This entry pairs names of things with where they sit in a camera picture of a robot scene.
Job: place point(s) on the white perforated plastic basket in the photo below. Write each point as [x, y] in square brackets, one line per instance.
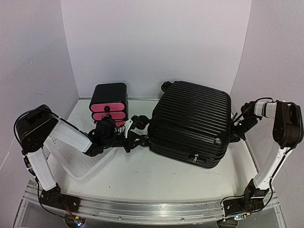
[78, 165]

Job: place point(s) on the black ribbed hard-shell suitcase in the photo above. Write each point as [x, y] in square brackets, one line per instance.
[191, 123]

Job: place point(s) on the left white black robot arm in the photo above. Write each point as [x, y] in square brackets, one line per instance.
[40, 129]

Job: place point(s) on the black pink three-drawer organizer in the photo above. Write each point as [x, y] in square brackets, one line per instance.
[110, 100]

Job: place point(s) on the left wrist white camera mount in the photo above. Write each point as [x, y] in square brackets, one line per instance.
[127, 125]

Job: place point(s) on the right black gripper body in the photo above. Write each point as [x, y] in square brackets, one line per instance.
[239, 132]

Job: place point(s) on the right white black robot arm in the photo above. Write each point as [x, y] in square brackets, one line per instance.
[287, 133]

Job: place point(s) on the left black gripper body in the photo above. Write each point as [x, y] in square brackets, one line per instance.
[130, 139]

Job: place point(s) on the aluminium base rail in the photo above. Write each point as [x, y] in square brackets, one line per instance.
[151, 213]

